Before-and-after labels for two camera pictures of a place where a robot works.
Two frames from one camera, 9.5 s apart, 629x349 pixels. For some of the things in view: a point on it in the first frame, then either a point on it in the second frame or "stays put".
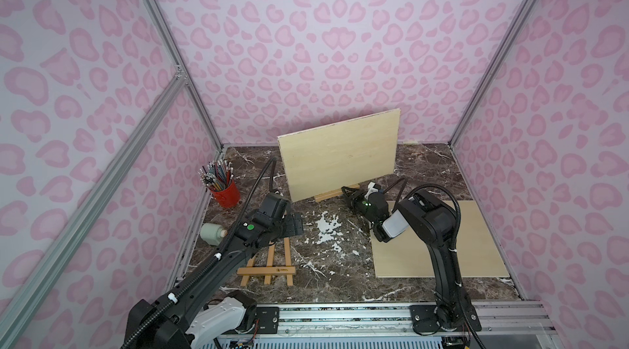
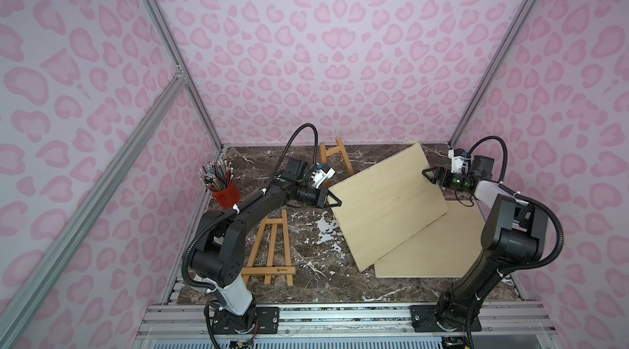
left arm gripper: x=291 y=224 to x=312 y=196
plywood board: x=409 y=256 stays put
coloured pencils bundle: x=217 y=174 stays put
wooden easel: x=251 y=269 stays put
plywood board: x=330 y=158 to x=386 y=204
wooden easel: x=319 y=197 to x=323 y=153
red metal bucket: x=228 y=197 stays put
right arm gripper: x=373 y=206 to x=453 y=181
